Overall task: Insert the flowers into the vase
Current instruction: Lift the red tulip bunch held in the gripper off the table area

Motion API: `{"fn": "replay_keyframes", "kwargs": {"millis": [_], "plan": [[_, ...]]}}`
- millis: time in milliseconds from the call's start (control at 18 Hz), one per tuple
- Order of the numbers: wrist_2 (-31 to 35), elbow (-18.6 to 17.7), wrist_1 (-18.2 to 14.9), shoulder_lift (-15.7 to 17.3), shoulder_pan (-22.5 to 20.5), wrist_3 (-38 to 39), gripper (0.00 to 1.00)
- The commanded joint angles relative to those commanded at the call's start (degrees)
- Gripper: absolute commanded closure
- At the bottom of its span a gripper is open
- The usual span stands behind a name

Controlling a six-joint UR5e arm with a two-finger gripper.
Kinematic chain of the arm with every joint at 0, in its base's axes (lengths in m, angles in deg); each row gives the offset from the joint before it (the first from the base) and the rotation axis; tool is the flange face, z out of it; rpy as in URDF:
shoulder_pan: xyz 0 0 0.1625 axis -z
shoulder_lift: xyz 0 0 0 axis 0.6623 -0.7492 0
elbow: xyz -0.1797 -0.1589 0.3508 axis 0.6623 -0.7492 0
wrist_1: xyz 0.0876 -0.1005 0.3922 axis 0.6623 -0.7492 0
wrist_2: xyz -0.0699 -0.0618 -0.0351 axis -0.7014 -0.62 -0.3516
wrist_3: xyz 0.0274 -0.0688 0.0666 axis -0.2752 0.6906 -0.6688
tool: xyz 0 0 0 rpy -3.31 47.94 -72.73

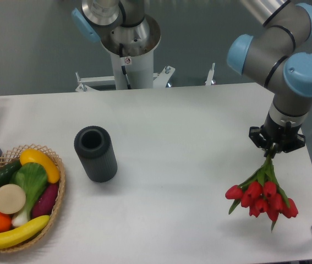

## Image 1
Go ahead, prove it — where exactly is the black cable on pedestal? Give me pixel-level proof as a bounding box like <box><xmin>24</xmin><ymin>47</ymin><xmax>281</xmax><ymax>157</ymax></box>
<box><xmin>118</xmin><ymin>43</ymin><xmax>132</xmax><ymax>90</ymax></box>

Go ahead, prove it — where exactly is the beige round disc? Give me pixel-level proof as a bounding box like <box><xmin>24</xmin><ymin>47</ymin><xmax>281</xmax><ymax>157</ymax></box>
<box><xmin>0</xmin><ymin>184</ymin><xmax>26</xmax><ymax>215</ymax></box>

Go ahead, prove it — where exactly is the yellow banana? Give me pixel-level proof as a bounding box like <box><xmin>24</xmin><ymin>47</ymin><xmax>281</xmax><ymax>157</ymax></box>
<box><xmin>0</xmin><ymin>215</ymin><xmax>50</xmax><ymax>250</ymax></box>

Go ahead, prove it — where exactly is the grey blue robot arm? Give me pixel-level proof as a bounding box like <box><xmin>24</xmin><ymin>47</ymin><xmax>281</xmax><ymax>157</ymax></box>
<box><xmin>72</xmin><ymin>1</ymin><xmax>312</xmax><ymax>156</ymax></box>

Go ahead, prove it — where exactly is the woven wicker basket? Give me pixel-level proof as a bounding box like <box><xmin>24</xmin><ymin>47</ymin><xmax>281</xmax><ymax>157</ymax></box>
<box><xmin>0</xmin><ymin>144</ymin><xmax>65</xmax><ymax>253</ymax></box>

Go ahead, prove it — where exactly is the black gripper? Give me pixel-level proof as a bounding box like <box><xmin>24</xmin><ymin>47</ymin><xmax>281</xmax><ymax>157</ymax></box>
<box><xmin>249</xmin><ymin>111</ymin><xmax>305</xmax><ymax>153</ymax></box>

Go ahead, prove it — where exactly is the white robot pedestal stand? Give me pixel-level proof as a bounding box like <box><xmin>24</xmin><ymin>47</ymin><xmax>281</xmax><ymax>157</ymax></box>
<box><xmin>74</xmin><ymin>13</ymin><xmax>217</xmax><ymax>92</ymax></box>

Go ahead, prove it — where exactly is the dark grey ribbed vase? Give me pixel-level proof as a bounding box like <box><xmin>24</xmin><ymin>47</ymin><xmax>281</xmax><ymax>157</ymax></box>
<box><xmin>74</xmin><ymin>126</ymin><xmax>118</xmax><ymax>183</ymax></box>

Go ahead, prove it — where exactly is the green bok choy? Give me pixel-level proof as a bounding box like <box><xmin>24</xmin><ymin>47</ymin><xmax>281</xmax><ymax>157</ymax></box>
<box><xmin>10</xmin><ymin>163</ymin><xmax>47</xmax><ymax>228</ymax></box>

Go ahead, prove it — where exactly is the red tulip bouquet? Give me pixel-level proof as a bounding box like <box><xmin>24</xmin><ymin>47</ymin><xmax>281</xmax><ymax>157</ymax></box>
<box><xmin>225</xmin><ymin>147</ymin><xmax>299</xmax><ymax>230</ymax></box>

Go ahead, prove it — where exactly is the green cucumber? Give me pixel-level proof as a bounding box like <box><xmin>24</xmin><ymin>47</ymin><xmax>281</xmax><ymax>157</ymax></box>
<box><xmin>0</xmin><ymin>160</ymin><xmax>21</xmax><ymax>187</ymax></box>

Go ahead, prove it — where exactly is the purple sweet potato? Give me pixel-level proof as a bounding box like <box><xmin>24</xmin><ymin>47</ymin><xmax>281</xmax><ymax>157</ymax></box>
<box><xmin>31</xmin><ymin>184</ymin><xmax>59</xmax><ymax>218</ymax></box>

